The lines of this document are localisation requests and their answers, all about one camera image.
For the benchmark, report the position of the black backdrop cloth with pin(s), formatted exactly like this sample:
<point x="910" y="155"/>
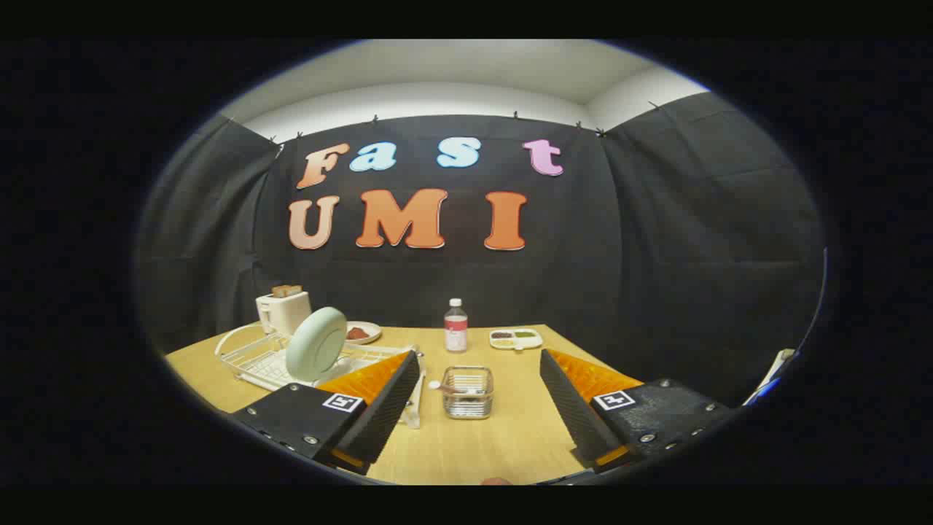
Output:
<point x="656" y="255"/>

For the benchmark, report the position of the red meat pieces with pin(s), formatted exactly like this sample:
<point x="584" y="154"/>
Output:
<point x="358" y="334"/>

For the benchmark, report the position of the white divided bean tray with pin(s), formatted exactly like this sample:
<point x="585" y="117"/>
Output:
<point x="516" y="343"/>

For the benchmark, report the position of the small white food dish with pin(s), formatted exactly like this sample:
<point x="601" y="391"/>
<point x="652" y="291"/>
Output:
<point x="373" y="335"/>

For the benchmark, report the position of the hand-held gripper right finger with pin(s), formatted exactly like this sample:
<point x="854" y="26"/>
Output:
<point x="576" y="412"/>

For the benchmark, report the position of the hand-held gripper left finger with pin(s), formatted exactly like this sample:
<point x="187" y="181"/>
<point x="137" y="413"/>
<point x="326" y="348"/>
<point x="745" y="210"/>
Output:
<point x="379" y="415"/>

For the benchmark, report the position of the light green plate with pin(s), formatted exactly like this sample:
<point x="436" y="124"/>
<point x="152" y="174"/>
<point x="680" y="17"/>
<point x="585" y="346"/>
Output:
<point x="317" y="344"/>

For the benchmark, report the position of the white toaster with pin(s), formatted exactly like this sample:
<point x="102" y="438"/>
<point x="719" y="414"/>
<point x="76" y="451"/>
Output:
<point x="286" y="313"/>

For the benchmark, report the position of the brown toast slices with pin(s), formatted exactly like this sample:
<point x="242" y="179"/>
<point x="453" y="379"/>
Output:
<point x="287" y="291"/>

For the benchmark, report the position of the clear bottle red label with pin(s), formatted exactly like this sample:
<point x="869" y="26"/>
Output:
<point x="456" y="332"/>

